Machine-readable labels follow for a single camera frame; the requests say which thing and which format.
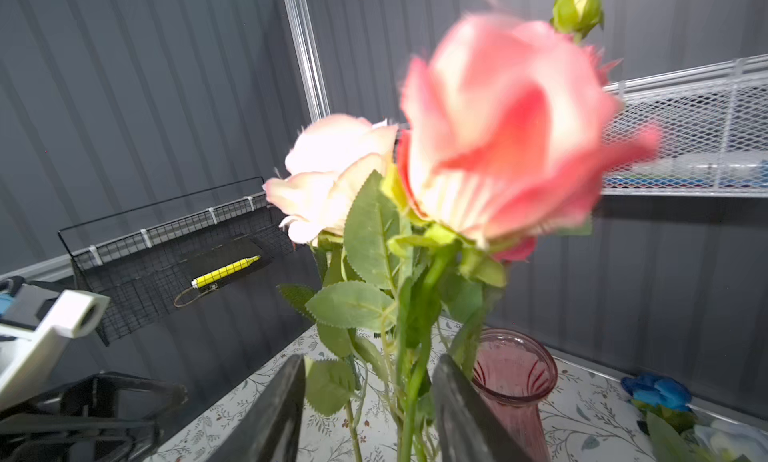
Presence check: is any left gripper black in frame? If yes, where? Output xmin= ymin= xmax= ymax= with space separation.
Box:
xmin=1 ymin=372 xmax=188 ymax=461

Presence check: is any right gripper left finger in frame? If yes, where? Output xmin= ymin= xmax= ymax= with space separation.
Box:
xmin=208 ymin=354 xmax=306 ymax=462

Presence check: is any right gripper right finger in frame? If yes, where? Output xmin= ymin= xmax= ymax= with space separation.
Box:
xmin=432 ymin=354 xmax=530 ymax=462

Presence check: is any pink glass vase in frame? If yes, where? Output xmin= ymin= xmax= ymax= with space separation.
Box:
xmin=473 ymin=328 xmax=558 ymax=461

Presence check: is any peach peony stem with bud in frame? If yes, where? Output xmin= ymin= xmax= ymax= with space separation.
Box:
xmin=548 ymin=0 xmax=622 ymax=85

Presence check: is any cream white rose stem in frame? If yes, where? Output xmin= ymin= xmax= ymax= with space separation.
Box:
xmin=264 ymin=114 xmax=407 ymax=417

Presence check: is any bunch of artificial flowers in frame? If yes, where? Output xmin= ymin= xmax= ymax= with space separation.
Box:
xmin=621 ymin=373 xmax=767 ymax=461

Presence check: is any floral table mat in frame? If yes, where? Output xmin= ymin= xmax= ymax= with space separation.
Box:
xmin=143 ymin=317 xmax=768 ymax=462

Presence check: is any yellow pen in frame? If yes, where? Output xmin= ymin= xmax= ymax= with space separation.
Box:
xmin=191 ymin=256 xmax=261 ymax=289

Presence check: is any black pad in basket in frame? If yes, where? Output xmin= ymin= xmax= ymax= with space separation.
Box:
xmin=181 ymin=237 xmax=273 ymax=294

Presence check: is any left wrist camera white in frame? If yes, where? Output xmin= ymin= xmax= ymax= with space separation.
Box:
xmin=1 ymin=276 xmax=110 ymax=409

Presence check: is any black wire basket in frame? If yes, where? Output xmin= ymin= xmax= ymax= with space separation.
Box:
xmin=57 ymin=190 xmax=295 ymax=345

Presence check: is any white wire mesh basket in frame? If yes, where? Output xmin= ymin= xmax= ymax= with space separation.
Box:
xmin=603 ymin=55 xmax=767 ymax=198

